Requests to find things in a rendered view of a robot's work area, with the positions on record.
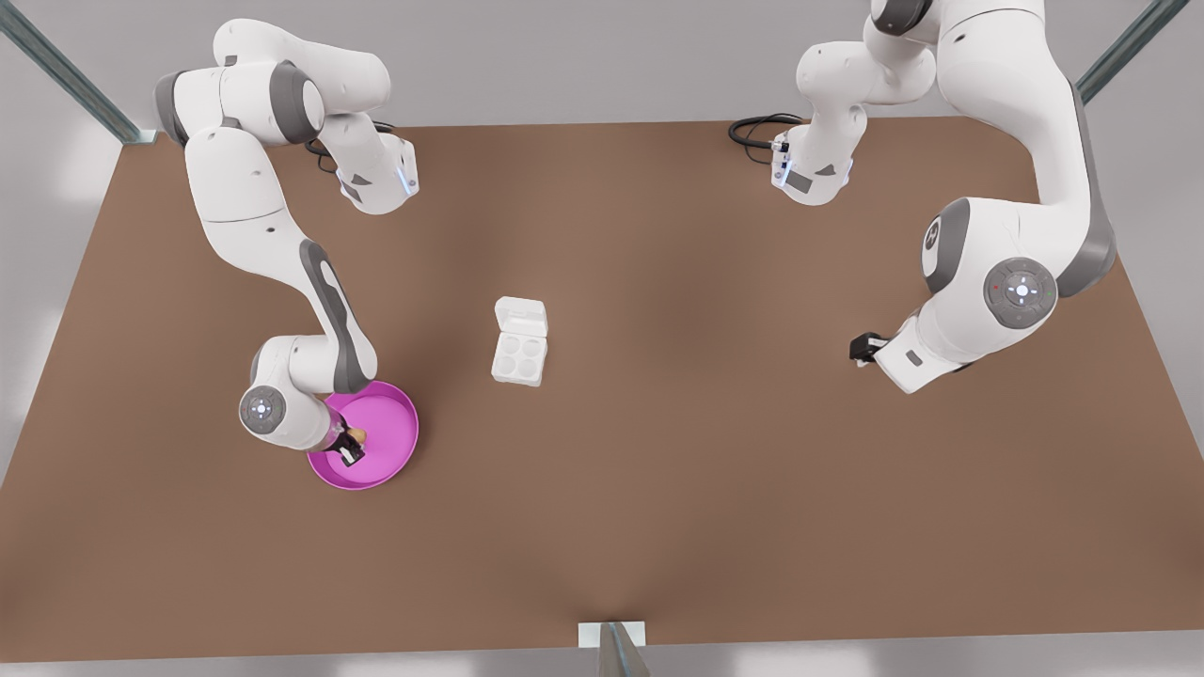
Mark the pink round bowl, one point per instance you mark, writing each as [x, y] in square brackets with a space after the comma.
[386, 423]

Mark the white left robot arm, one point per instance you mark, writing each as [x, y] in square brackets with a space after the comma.
[1011, 122]

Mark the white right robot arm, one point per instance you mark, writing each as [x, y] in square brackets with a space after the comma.
[246, 183]

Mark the white egg box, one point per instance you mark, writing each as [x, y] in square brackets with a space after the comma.
[518, 357]

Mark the silver frame post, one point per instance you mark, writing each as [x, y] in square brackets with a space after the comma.
[1129, 42]
[616, 649]
[66, 70]

